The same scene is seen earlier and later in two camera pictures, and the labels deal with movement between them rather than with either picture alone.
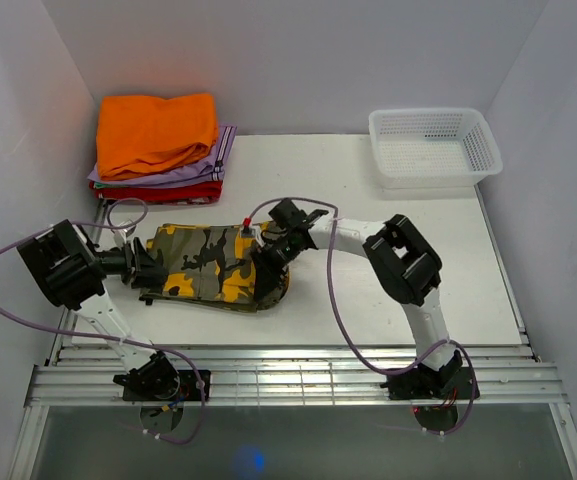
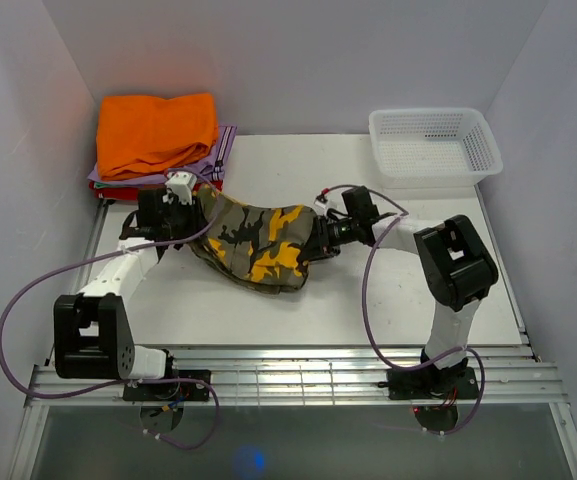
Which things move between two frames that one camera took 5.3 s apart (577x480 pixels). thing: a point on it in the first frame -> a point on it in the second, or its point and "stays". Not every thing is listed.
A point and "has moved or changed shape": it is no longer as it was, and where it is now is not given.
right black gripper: (268, 270) -> (320, 244)
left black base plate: (188, 390) stays
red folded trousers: (177, 194) stays
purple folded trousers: (213, 171) stays
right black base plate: (426, 384) stays
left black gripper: (144, 277) -> (196, 217)
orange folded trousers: (138, 134) stays
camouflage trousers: (211, 264) has moved or changed shape
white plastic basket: (433, 147) stays
